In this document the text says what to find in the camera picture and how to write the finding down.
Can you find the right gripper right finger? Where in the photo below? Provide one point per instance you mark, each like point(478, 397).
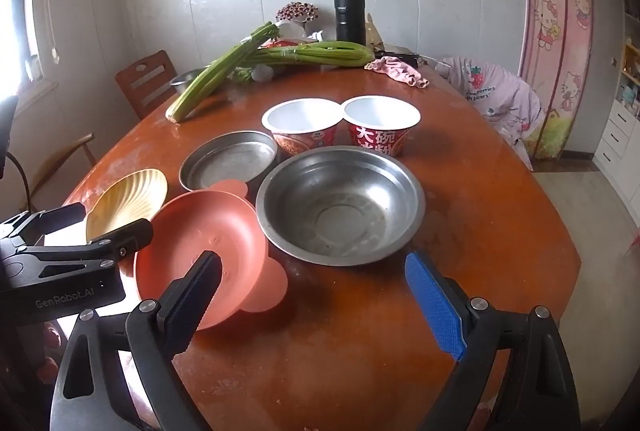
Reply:
point(537, 391)

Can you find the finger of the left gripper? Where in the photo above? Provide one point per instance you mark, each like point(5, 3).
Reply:
point(33, 225)
point(72, 252)

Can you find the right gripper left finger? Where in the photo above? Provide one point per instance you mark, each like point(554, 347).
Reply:
point(91, 391)

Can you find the yellow shell-shaped plate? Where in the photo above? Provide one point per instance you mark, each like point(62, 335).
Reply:
point(138, 195)

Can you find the orange plastic plate with ears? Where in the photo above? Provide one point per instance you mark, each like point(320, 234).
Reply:
point(222, 220)

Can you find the steel pan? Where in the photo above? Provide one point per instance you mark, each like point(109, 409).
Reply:
point(247, 156)

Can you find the instant noodle bowl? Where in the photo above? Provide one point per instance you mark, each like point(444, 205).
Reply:
point(380, 123)
point(302, 124)

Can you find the large steel bowl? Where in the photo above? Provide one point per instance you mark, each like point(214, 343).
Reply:
point(340, 206)

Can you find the curved-back wooden chair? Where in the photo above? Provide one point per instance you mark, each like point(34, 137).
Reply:
point(55, 162)

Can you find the brown wooden slat chair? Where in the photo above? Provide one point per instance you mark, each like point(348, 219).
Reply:
point(146, 82)

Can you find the small steel bowl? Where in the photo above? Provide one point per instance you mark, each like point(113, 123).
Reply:
point(180, 83)

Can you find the near celery bunch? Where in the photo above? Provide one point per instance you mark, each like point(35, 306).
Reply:
point(217, 71)

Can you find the celery bunch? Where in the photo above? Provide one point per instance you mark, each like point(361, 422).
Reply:
point(326, 53)
point(217, 71)

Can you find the green leafy vegetable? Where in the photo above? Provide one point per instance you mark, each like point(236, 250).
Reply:
point(241, 75)

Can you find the fruit in white foam net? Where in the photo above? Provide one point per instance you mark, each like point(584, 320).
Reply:
point(262, 73)

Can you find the white cabinet shelf unit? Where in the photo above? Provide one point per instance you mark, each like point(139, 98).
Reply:
point(618, 153)

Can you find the pink jacket on chair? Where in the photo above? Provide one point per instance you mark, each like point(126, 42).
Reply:
point(508, 103)

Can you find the far celery bunch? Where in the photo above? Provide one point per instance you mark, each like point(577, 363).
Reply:
point(326, 53)

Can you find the dried flower bouquet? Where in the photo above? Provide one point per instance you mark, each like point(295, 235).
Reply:
point(299, 12)

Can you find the hello kitty pink curtain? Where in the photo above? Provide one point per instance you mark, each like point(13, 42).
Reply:
point(555, 64)

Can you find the pink cloth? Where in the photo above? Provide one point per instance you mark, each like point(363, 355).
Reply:
point(398, 71)

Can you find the black thermos bottle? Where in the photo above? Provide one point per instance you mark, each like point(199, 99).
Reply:
point(350, 20)

